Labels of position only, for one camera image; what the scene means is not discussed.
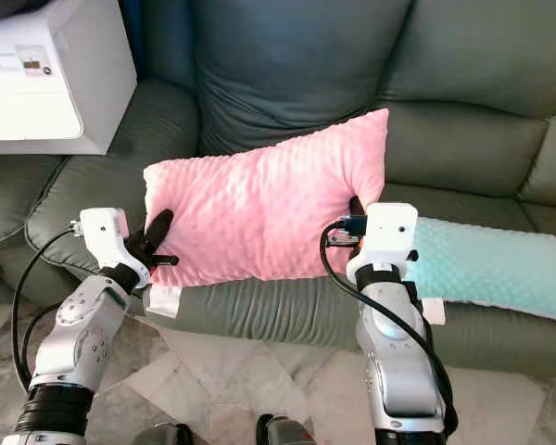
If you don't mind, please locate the pink dotted pillow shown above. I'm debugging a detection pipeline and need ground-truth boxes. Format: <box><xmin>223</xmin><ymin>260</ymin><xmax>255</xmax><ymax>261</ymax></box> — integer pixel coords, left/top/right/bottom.
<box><xmin>144</xmin><ymin>108</ymin><xmax>390</xmax><ymax>320</ymax></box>

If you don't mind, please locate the teal dotted pillow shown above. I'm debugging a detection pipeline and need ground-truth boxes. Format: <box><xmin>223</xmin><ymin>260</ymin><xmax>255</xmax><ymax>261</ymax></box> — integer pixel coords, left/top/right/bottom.
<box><xmin>408</xmin><ymin>218</ymin><xmax>556</xmax><ymax>326</ymax></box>

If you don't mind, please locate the grey-green leather sofa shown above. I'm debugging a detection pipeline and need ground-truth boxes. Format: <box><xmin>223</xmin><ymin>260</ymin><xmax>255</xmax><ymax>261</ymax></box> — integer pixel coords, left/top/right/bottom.
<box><xmin>0</xmin><ymin>0</ymin><xmax>556</xmax><ymax>381</ymax></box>

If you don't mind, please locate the white plastic appliance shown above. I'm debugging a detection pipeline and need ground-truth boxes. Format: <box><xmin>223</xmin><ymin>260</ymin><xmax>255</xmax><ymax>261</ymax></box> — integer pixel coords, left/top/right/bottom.
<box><xmin>0</xmin><ymin>0</ymin><xmax>138</xmax><ymax>157</ymax></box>

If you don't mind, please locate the grey robot left leg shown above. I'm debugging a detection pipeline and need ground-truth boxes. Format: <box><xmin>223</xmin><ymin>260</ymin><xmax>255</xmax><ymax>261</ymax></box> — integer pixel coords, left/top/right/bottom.
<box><xmin>130</xmin><ymin>424</ymin><xmax>187</xmax><ymax>445</ymax></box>

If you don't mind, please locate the grey robot leg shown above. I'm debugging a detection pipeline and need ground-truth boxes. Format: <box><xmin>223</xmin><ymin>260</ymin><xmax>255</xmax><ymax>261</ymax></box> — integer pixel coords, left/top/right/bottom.
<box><xmin>130</xmin><ymin>424</ymin><xmax>187</xmax><ymax>445</ymax></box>
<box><xmin>255</xmin><ymin>414</ymin><xmax>317</xmax><ymax>445</ymax></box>

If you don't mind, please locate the grey robot right leg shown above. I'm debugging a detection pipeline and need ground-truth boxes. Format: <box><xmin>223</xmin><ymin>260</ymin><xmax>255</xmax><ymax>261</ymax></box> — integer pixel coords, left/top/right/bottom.
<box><xmin>255</xmin><ymin>414</ymin><xmax>317</xmax><ymax>445</ymax></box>

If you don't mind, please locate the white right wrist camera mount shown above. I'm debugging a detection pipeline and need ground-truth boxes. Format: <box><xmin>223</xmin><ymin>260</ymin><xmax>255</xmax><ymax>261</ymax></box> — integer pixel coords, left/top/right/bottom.
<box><xmin>347</xmin><ymin>202</ymin><xmax>420</xmax><ymax>271</ymax></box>

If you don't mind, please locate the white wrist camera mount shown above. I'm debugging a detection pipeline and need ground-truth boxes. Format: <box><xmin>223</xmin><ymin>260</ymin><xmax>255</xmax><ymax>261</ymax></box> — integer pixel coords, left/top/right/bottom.
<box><xmin>71</xmin><ymin>207</ymin><xmax>136</xmax><ymax>271</ymax></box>
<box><xmin>347</xmin><ymin>202</ymin><xmax>420</xmax><ymax>271</ymax></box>

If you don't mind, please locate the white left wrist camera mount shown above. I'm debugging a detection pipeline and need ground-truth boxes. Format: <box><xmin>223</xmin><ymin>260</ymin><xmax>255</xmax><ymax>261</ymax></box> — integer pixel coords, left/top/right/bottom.
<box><xmin>71</xmin><ymin>207</ymin><xmax>136</xmax><ymax>271</ymax></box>

